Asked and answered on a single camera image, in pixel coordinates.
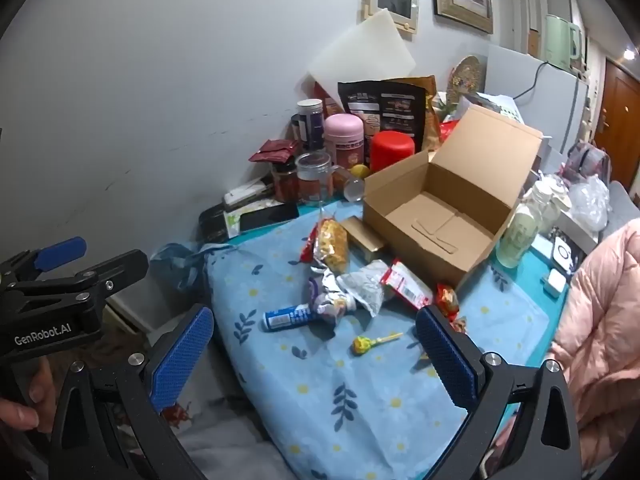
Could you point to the brown wooden door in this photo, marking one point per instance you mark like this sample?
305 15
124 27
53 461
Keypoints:
618 126

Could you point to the clear plastic bag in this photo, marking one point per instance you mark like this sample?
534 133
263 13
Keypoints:
590 203

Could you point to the white charger adapter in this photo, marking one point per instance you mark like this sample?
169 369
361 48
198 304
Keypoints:
554 283

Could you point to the purple silver snack packet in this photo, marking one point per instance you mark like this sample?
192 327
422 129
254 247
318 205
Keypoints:
326 298

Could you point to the red lidded canister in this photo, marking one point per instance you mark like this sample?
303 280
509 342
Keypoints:
388 147

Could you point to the yellow lemon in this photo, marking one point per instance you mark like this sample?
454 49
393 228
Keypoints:
360 171

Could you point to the small gold cardboard box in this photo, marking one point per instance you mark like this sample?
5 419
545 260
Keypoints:
363 238

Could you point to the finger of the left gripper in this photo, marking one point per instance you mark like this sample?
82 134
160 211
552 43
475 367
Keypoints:
104 279
28 265

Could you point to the white bread snack bag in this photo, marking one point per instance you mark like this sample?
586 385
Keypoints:
366 286

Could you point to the clear bag yellow puffs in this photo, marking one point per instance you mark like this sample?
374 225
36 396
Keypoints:
330 243

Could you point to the white refrigerator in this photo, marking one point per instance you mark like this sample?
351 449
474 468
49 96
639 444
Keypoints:
549 99

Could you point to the pink puffer jacket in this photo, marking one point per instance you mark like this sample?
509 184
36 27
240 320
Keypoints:
597 344

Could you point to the dark red sachets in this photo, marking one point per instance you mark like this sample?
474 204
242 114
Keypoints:
276 151

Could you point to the green red crinkled snack packet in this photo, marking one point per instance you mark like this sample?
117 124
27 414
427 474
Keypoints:
448 303

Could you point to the brown kraft snack bag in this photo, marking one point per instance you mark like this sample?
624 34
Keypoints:
431 141

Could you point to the pink lidded jar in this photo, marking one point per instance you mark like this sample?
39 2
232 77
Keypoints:
344 139

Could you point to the black coffee bag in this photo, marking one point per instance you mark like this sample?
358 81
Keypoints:
385 105

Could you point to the woven round fan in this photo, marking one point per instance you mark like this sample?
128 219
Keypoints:
463 79

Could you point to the red gold sausage packet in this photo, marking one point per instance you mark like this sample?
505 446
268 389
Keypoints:
307 254

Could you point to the dark lidded red jar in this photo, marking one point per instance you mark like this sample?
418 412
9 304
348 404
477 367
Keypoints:
285 181

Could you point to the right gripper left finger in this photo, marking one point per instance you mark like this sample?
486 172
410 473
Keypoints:
173 357

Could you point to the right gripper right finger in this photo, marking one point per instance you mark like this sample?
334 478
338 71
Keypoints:
454 356

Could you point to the white flat box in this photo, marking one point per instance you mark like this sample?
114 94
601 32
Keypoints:
247 193

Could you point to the blue white tablet tube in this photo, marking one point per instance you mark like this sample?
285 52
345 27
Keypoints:
289 317

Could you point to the red snack bag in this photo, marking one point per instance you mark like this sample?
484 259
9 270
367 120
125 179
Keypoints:
446 128

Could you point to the red white spicy strip packet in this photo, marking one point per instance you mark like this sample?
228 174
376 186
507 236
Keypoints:
404 283

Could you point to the yellow lollipop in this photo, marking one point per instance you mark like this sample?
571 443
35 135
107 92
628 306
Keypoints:
362 344

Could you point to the lying clear brown-label jar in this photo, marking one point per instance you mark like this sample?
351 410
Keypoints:
350 187

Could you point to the green electric kettle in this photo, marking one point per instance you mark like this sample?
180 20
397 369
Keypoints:
562 43

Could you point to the open cardboard box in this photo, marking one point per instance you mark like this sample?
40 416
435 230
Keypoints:
441 214

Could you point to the person's left hand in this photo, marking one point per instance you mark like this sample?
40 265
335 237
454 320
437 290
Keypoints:
39 412

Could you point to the green liquid glass bottle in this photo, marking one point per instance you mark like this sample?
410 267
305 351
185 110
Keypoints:
524 225

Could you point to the clear plastic jar brown label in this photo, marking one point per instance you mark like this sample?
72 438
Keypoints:
314 174

